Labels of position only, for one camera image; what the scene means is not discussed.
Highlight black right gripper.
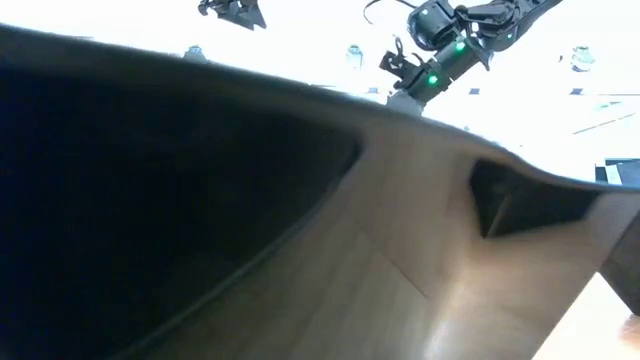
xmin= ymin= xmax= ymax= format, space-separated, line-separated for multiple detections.
xmin=378 ymin=36 xmax=442 ymax=117

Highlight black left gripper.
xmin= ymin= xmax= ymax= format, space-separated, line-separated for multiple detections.
xmin=198 ymin=0 xmax=267 ymax=31

